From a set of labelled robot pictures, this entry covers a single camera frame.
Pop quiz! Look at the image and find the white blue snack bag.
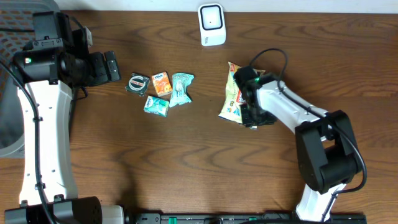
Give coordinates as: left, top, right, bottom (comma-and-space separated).
218, 61, 267, 130

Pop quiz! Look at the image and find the orange Kleenex tissue pack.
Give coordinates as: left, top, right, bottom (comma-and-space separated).
151, 72, 172, 97

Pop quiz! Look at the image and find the green Kleenex tissue pack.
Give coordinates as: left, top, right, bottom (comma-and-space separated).
144, 96, 169, 117

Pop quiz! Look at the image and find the teal wet wipes pack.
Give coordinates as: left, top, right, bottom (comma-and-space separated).
169, 73, 194, 107

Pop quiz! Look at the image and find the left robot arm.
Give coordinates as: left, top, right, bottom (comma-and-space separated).
4, 11, 127, 224

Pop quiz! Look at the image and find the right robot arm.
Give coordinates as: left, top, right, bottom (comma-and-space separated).
233, 65, 366, 223

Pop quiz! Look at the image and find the white barcode scanner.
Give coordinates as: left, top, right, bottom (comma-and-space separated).
198, 3, 226, 47

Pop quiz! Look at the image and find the dark grey plastic basket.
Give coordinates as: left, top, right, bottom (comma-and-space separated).
1, 0, 60, 159

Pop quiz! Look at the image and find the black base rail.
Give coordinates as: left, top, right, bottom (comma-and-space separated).
124, 212, 368, 224

